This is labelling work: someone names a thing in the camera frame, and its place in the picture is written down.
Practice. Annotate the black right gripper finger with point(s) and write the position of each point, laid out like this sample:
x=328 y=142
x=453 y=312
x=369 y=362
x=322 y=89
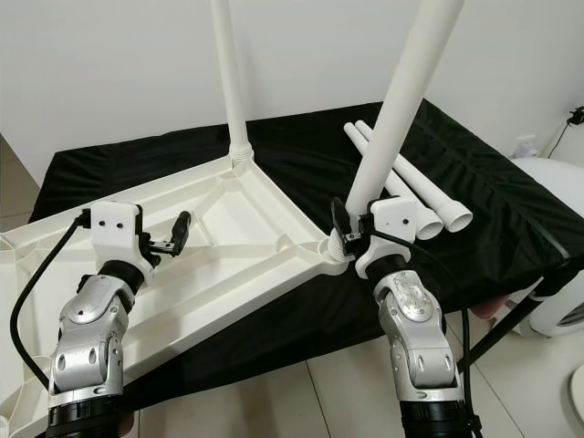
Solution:
x=340 y=219

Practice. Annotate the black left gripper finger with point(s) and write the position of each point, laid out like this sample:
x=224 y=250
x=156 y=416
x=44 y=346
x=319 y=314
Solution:
x=182 y=233

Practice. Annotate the white plastic table leg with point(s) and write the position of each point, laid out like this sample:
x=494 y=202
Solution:
x=231 y=73
x=424 y=224
x=452 y=210
x=411 y=91

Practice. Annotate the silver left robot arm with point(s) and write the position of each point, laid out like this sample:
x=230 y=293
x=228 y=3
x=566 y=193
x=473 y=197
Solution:
x=96 y=347

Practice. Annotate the pink plastic stool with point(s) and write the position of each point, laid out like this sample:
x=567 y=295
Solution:
x=490 y=312

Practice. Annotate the white dome appliance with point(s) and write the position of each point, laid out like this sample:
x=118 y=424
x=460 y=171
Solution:
x=557 y=228

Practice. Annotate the black power adapter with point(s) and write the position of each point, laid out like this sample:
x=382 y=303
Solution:
x=576 y=115

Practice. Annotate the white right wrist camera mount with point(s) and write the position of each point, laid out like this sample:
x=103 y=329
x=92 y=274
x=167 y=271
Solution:
x=392 y=219

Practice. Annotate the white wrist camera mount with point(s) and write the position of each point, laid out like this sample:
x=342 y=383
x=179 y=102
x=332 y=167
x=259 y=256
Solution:
x=119 y=225
x=392 y=219

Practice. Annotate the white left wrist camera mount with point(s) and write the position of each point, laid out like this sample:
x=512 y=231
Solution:
x=119 y=225

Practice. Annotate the white wall socket plug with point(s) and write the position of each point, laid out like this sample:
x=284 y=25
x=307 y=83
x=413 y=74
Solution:
x=526 y=144

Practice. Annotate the white pedestal fan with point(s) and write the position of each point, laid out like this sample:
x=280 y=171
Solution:
x=577 y=397

